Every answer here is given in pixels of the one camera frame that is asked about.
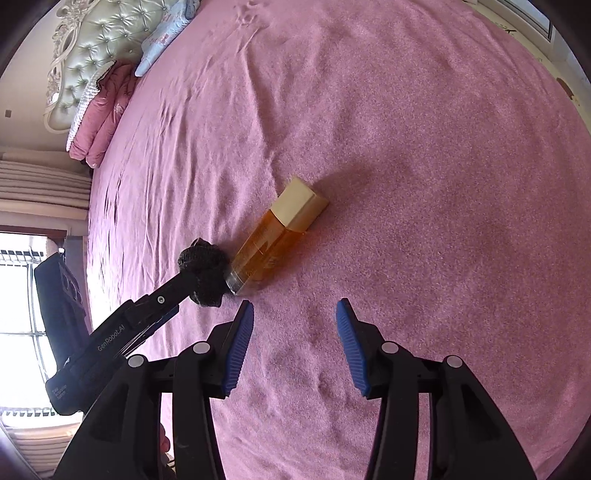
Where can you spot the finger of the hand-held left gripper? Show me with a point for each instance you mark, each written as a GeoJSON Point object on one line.
{"type": "Point", "coordinates": [171, 295]}

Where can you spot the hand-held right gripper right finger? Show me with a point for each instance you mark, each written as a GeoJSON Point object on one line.
{"type": "Point", "coordinates": [353, 346]}

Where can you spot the black mesh scrunchie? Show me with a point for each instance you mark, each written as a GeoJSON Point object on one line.
{"type": "Point", "coordinates": [205, 272]}

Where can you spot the folded pink quilt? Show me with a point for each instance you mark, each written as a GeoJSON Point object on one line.
{"type": "Point", "coordinates": [101, 120]}

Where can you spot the amber bottle with gold cap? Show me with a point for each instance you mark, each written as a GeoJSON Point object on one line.
{"type": "Point", "coordinates": [268, 240]}

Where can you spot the bright window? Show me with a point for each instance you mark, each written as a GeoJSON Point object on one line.
{"type": "Point", "coordinates": [18, 295]}

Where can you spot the light blue pillow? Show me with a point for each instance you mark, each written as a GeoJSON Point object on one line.
{"type": "Point", "coordinates": [161, 41]}

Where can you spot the pink pleated curtain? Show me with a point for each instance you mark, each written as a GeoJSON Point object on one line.
{"type": "Point", "coordinates": [37, 184]}

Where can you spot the tufted green headboard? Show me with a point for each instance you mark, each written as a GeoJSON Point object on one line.
{"type": "Point", "coordinates": [92, 60]}

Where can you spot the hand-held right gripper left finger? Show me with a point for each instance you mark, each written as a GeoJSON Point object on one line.
{"type": "Point", "coordinates": [238, 350]}

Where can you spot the pink bed sheet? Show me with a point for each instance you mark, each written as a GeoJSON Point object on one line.
{"type": "Point", "coordinates": [415, 184]}

